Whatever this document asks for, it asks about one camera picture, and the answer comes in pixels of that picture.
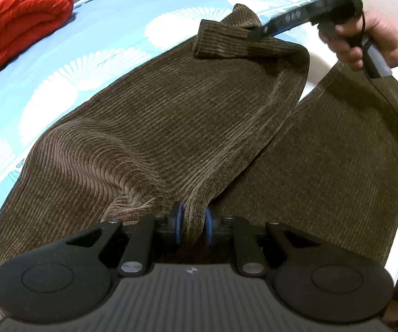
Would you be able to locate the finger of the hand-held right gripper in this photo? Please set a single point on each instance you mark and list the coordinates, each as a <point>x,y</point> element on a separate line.
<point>256,31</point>

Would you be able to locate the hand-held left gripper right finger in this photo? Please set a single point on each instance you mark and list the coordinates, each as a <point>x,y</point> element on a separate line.
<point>209,226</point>

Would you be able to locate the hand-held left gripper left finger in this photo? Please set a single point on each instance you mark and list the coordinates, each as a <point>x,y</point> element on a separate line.
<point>177,222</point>

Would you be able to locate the person's right hand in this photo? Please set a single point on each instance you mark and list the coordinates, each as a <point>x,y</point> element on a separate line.
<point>389,33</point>

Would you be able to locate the blue white patterned bed sheet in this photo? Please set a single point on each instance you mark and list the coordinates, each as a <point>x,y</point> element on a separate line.
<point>116,24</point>

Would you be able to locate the red folded blanket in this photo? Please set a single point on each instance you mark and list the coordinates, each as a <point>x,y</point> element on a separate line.
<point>15,31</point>

